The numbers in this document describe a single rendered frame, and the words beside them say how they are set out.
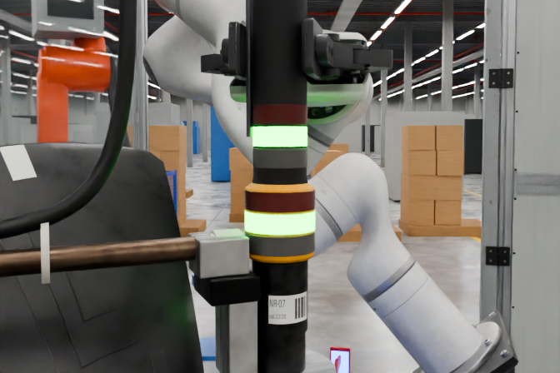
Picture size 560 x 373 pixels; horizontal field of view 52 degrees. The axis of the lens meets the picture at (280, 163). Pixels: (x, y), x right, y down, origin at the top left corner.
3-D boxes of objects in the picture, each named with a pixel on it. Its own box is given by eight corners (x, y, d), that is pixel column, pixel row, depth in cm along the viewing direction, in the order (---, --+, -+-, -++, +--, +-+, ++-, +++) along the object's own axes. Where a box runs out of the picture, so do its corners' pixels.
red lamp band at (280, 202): (259, 215, 33) (259, 193, 33) (235, 206, 37) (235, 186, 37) (327, 211, 34) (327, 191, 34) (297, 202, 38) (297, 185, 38)
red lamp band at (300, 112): (264, 124, 33) (264, 103, 33) (245, 125, 36) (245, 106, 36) (316, 125, 34) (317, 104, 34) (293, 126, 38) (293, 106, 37)
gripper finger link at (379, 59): (414, 71, 41) (370, 63, 37) (328, 78, 46) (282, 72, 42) (414, 54, 41) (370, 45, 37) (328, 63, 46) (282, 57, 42)
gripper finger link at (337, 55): (364, 82, 39) (357, 72, 32) (317, 83, 40) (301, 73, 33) (365, 35, 39) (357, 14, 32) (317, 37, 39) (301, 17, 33)
